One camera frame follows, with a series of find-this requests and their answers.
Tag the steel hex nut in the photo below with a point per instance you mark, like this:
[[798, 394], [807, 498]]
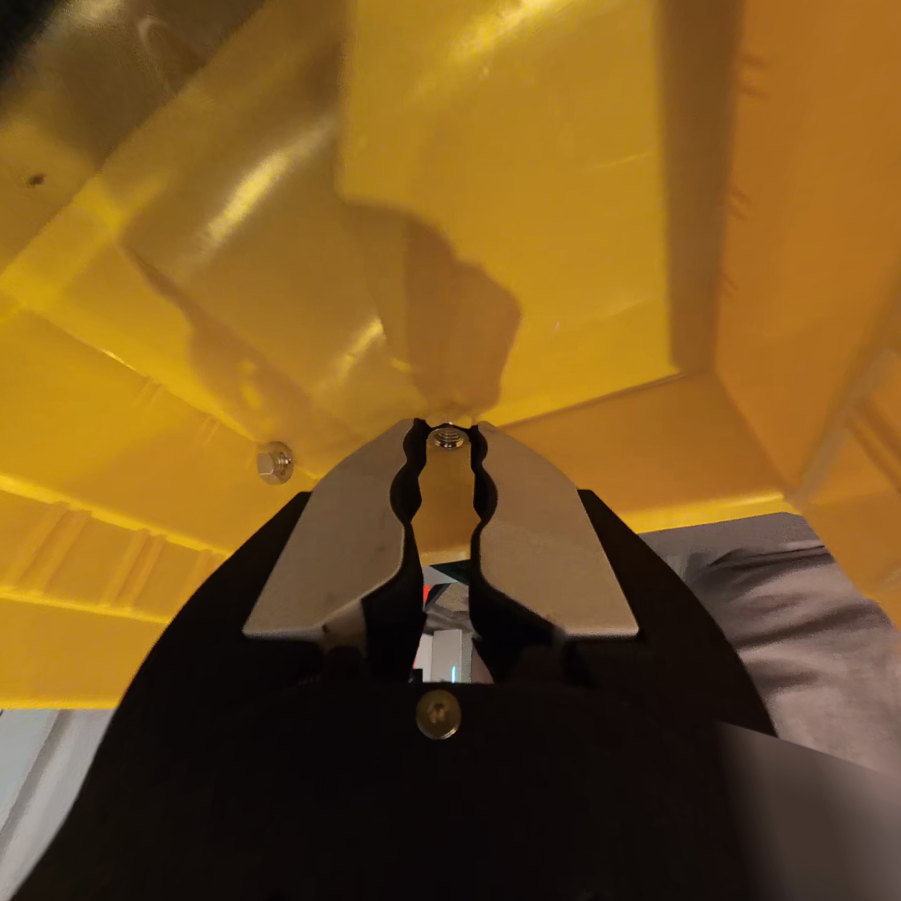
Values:
[[274, 462], [443, 438]]

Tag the yellow plastic bin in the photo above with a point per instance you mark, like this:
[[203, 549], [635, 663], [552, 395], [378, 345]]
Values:
[[493, 211]]

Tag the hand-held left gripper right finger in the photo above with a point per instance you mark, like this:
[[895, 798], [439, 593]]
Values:
[[556, 556]]

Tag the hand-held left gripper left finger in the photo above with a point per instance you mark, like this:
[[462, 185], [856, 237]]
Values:
[[338, 556]]

